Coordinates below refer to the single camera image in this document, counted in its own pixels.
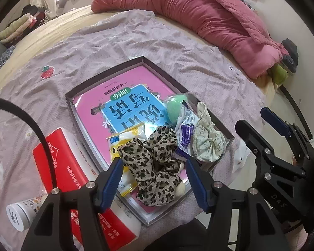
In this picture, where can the pink quilt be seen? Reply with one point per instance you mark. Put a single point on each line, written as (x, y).
(198, 10)

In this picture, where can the white plastic bottle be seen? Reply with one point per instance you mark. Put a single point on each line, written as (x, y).
(18, 213)

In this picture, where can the cream plush toy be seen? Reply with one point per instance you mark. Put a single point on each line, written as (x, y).
(180, 189)

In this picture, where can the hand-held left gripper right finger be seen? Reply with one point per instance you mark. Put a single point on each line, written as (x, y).
(196, 185)

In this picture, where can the red tissue pack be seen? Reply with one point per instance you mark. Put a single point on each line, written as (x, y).
(55, 154)

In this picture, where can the shallow grey cardboard box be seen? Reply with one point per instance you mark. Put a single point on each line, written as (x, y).
(170, 85)

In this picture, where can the white and blue packet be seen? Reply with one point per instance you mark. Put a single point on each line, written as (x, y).
(185, 133)

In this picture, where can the dark clothes heap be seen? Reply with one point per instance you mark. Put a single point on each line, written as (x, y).
(290, 49)

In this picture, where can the leopard print cloth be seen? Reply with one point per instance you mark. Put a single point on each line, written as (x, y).
(151, 167)

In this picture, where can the pile of folded clothes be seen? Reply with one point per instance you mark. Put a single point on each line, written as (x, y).
(18, 26)

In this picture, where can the yellow and white packet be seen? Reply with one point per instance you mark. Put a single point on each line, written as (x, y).
(125, 136)

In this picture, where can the beige bed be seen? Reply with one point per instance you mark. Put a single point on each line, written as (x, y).
(68, 18)

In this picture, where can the lavender printed blanket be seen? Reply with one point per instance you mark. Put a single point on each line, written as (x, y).
(107, 36)

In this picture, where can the green puff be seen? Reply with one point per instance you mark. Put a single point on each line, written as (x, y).
(174, 108)

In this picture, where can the pink and blue book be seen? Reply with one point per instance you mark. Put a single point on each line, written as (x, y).
(94, 109)

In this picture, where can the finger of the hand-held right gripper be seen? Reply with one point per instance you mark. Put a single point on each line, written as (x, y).
(248, 136)
(274, 121)

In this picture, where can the dark patterned cloth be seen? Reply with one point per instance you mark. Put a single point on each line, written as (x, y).
(4, 57)

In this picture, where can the floral fabric scrunchie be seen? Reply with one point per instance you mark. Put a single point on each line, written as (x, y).
(208, 141)

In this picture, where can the green cloth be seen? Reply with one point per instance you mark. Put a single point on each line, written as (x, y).
(278, 74)

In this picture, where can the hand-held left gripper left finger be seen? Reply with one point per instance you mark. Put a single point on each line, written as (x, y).
(110, 185)

